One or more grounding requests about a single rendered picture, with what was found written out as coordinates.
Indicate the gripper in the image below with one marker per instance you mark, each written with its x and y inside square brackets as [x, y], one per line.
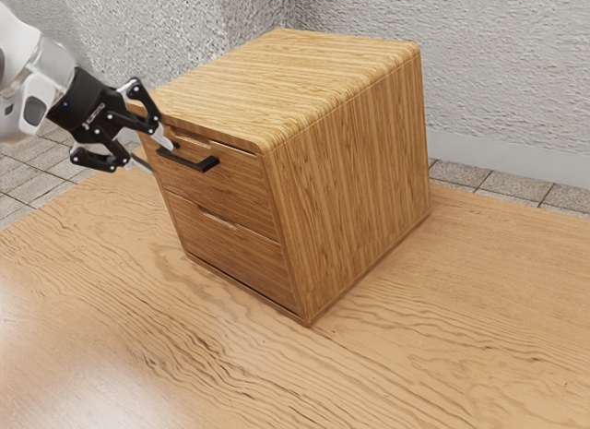
[83, 106]

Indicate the wooden drawer cabinet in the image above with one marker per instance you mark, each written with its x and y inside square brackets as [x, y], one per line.
[295, 161]

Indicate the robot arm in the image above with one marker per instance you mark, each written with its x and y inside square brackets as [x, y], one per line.
[27, 74]

